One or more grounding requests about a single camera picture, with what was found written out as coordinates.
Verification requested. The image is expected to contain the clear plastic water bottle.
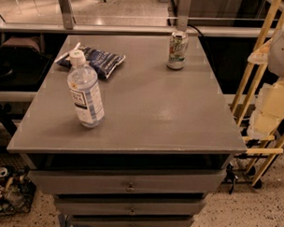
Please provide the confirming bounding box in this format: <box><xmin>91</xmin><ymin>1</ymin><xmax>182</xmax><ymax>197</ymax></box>
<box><xmin>67</xmin><ymin>50</ymin><xmax>105</xmax><ymax>128</ymax></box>

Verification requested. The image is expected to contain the top grey drawer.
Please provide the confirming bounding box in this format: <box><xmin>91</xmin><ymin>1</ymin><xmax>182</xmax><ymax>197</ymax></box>
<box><xmin>29</xmin><ymin>169</ymin><xmax>226</xmax><ymax>195</ymax></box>

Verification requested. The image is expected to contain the black cable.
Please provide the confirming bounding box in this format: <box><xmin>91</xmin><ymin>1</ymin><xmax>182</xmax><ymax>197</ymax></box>
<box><xmin>186</xmin><ymin>23</ymin><xmax>218</xmax><ymax>75</ymax></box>

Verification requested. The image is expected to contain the white green soda can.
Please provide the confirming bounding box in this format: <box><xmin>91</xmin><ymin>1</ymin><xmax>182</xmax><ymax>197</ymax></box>
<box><xmin>167</xmin><ymin>31</ymin><xmax>189</xmax><ymax>70</ymax></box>

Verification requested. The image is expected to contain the blue chip bag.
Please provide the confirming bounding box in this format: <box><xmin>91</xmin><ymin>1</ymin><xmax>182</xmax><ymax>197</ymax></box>
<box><xmin>55</xmin><ymin>46</ymin><xmax>125</xmax><ymax>79</ymax></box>

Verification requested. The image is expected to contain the middle grey drawer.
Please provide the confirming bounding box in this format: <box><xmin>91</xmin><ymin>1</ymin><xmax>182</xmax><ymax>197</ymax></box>
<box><xmin>55</xmin><ymin>198</ymin><xmax>206</xmax><ymax>216</ymax></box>

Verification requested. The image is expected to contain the metal railing frame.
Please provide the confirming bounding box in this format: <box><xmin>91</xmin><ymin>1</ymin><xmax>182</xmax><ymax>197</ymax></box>
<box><xmin>0</xmin><ymin>0</ymin><xmax>271</xmax><ymax>38</ymax></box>

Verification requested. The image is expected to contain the bottom grey drawer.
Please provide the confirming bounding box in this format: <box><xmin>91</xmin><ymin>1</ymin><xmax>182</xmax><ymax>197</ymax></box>
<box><xmin>71</xmin><ymin>216</ymin><xmax>193</xmax><ymax>227</ymax></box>

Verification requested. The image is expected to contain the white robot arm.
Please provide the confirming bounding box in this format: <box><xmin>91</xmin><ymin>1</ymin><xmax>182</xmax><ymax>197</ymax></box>
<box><xmin>247</xmin><ymin>25</ymin><xmax>284</xmax><ymax>139</ymax></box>

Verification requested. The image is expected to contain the wooden yellow rack frame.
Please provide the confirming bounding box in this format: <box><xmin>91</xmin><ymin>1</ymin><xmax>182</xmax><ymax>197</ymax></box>
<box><xmin>230</xmin><ymin>0</ymin><xmax>284</xmax><ymax>189</ymax></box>

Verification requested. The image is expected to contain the grey drawer cabinet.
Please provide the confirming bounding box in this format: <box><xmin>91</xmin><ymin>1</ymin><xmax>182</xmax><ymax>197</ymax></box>
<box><xmin>8</xmin><ymin>35</ymin><xmax>246</xmax><ymax>221</ymax></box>

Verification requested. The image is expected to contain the black basket of trash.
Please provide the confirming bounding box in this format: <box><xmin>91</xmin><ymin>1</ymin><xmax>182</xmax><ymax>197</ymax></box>
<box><xmin>0</xmin><ymin>165</ymin><xmax>36</xmax><ymax>216</ymax></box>

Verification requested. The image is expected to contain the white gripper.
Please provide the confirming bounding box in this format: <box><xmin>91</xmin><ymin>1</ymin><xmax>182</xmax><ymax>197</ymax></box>
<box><xmin>247</xmin><ymin>38</ymin><xmax>284</xmax><ymax>139</ymax></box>

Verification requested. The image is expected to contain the dark chair at left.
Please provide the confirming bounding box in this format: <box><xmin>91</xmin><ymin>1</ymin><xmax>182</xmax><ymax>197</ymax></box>
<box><xmin>0</xmin><ymin>35</ymin><xmax>52</xmax><ymax>92</ymax></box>

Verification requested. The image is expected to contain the grey drawer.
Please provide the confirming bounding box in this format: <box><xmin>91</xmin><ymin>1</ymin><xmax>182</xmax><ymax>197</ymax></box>
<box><xmin>29</xmin><ymin>169</ymin><xmax>226</xmax><ymax>195</ymax></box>
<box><xmin>71</xmin><ymin>216</ymin><xmax>193</xmax><ymax>227</ymax></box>
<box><xmin>55</xmin><ymin>198</ymin><xmax>206</xmax><ymax>216</ymax></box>

